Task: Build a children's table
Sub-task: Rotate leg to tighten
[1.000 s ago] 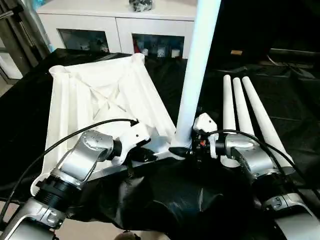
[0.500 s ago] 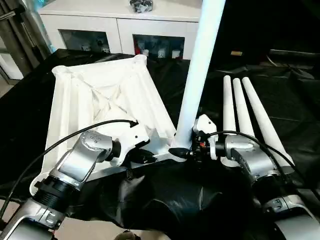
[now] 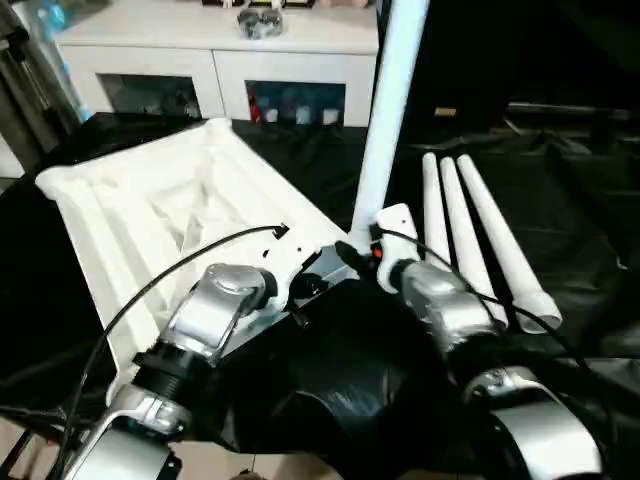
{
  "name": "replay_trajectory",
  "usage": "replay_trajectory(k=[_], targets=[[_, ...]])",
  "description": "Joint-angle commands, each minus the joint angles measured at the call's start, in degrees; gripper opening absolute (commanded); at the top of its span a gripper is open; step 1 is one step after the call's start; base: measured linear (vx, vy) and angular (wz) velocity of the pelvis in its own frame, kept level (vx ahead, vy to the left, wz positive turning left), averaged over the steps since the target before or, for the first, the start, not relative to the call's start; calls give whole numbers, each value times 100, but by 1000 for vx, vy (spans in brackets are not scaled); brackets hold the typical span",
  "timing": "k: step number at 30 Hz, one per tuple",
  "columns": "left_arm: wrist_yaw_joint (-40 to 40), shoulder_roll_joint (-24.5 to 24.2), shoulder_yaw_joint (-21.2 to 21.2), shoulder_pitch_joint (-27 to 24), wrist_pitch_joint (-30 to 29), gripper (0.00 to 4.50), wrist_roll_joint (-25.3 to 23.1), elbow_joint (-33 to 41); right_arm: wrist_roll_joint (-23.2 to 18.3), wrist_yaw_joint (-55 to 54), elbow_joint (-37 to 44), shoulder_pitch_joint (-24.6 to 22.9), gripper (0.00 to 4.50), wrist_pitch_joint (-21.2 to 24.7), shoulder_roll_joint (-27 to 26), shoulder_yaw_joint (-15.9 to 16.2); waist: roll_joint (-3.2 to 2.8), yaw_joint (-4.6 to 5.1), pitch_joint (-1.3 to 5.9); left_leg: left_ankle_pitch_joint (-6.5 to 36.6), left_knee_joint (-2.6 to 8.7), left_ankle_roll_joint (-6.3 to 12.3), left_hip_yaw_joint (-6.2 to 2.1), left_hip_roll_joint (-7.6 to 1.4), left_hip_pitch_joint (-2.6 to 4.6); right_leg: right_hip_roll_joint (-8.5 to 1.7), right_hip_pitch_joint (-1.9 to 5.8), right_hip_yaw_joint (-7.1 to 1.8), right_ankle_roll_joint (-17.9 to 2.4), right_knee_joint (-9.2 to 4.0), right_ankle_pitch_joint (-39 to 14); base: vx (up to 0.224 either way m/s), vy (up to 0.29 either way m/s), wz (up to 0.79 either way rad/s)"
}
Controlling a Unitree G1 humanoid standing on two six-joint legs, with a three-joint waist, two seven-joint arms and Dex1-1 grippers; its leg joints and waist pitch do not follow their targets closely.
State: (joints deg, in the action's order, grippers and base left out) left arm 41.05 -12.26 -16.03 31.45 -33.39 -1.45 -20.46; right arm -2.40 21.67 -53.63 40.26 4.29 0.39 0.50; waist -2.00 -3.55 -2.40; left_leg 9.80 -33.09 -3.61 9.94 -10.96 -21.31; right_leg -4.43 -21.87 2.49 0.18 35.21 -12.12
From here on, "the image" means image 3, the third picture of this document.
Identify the white plastic table leg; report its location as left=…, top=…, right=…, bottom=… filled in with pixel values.
left=439, top=156, right=510, bottom=327
left=455, top=153, right=564, bottom=335
left=421, top=152, right=455, bottom=267
left=348, top=0, right=431, bottom=251

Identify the white cabinet with glass doors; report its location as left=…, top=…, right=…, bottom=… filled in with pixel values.
left=53, top=0, right=380, bottom=126

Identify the black backdrop cloth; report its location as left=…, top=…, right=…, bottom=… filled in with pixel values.
left=374, top=0, right=640, bottom=132

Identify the blue white wrapped roll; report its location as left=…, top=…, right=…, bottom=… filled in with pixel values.
left=29, top=0, right=85, bottom=117

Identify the grey curtain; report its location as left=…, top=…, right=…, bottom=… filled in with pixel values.
left=0, top=0, right=69, bottom=176

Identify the black folding table frame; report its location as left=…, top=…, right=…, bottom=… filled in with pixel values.
left=0, top=428, right=47, bottom=480

